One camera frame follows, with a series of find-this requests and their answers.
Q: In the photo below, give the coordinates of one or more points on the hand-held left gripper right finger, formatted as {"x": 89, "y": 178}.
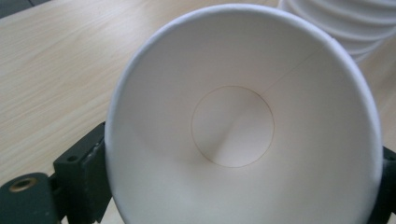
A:
{"x": 385, "y": 186}

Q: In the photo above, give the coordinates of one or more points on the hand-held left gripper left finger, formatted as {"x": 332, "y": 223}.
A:
{"x": 82, "y": 183}

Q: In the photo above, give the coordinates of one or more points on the single white paper cup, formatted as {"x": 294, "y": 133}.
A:
{"x": 243, "y": 124}

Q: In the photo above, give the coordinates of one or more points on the stack of white paper cups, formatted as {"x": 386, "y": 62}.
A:
{"x": 351, "y": 25}

